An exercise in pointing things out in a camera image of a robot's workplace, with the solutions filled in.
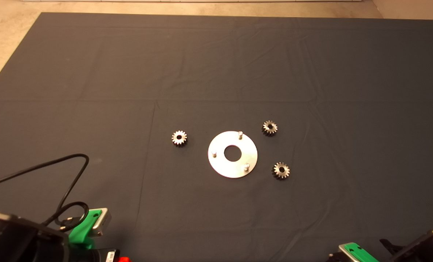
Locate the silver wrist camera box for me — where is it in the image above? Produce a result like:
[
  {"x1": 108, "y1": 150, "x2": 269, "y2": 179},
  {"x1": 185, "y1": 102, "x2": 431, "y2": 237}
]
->
[
  {"x1": 89, "y1": 207, "x2": 111, "y2": 237},
  {"x1": 338, "y1": 243, "x2": 359, "y2": 262}
]

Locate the dark grey table cloth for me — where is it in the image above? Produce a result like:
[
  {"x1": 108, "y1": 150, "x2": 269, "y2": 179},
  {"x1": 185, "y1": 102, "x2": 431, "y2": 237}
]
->
[{"x1": 0, "y1": 12, "x2": 433, "y2": 262}]

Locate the round metal carrier plate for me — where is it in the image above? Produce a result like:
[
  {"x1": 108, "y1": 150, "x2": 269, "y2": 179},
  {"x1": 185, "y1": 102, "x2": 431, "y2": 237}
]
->
[{"x1": 208, "y1": 131, "x2": 258, "y2": 179}]

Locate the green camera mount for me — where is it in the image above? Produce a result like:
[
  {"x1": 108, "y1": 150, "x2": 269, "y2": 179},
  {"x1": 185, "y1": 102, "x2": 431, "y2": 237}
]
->
[
  {"x1": 342, "y1": 242, "x2": 381, "y2": 262},
  {"x1": 69, "y1": 209, "x2": 103, "y2": 250}
]

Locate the small steel planetary gear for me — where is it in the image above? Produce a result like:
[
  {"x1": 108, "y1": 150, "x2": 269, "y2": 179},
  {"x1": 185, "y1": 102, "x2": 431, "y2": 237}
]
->
[
  {"x1": 172, "y1": 130, "x2": 188, "y2": 147},
  {"x1": 272, "y1": 162, "x2": 290, "y2": 180},
  {"x1": 262, "y1": 120, "x2": 278, "y2": 137}
]

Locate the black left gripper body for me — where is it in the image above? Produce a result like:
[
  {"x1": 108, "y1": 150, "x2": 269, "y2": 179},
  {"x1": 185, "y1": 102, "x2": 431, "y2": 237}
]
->
[{"x1": 69, "y1": 247, "x2": 121, "y2": 262}]

